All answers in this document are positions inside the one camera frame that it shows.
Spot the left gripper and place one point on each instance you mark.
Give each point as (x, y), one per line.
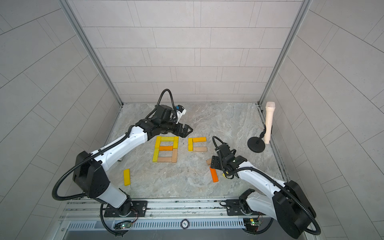
(184, 133)

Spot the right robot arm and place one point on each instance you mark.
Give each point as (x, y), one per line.
(285, 202)

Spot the right circuit board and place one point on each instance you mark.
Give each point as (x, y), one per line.
(251, 225)

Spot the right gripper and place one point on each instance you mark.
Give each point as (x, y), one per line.
(214, 161)

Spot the left circuit board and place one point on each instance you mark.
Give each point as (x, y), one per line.
(123, 225)

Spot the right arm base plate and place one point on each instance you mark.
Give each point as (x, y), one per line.
(236, 207)

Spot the circuit board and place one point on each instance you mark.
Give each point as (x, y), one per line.
(123, 225)
(251, 225)

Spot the beige microphone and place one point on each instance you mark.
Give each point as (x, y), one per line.
(270, 108)

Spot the round sticker on rail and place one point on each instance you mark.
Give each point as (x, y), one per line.
(185, 224)

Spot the red orange block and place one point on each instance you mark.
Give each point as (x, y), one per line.
(214, 175)

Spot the aluminium rail frame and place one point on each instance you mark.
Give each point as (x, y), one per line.
(87, 216)

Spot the amber orange block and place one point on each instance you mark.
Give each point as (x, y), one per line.
(199, 139)

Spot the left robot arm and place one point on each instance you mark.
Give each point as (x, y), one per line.
(89, 172)

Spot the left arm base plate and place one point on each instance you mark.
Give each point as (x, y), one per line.
(138, 208)

